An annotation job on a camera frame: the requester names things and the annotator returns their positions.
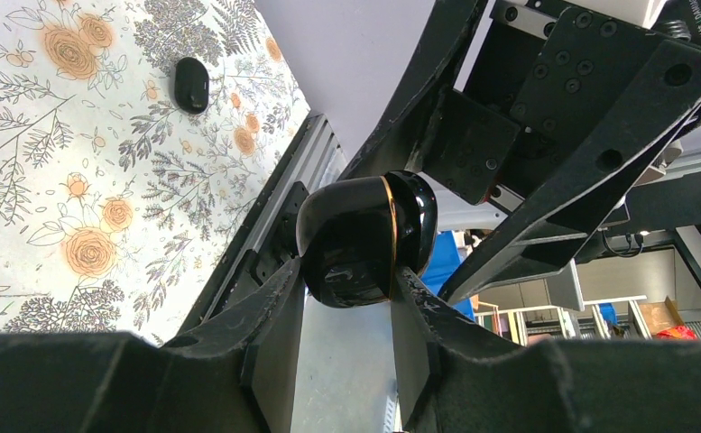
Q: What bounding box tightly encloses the small black oval object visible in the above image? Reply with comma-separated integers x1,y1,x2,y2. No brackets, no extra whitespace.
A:
174,57,209,115

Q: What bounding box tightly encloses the blue plastic bin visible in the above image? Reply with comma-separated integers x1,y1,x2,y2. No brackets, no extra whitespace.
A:
420,231,462,296

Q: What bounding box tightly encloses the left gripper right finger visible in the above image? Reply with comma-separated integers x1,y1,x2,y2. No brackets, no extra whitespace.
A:
391,267,701,432

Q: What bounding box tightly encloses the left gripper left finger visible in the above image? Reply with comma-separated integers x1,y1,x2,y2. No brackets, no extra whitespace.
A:
0,259,305,432

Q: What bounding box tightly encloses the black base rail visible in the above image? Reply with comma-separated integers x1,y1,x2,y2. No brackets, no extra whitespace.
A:
179,114,344,334

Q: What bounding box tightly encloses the floral table mat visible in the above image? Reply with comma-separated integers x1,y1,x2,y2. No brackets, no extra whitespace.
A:
0,1,309,345

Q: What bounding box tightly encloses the black earbud charging case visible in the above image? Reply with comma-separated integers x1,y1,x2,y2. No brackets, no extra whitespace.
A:
296,170,438,309

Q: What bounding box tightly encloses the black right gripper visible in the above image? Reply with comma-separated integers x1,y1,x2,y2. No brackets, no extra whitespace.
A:
340,0,701,304

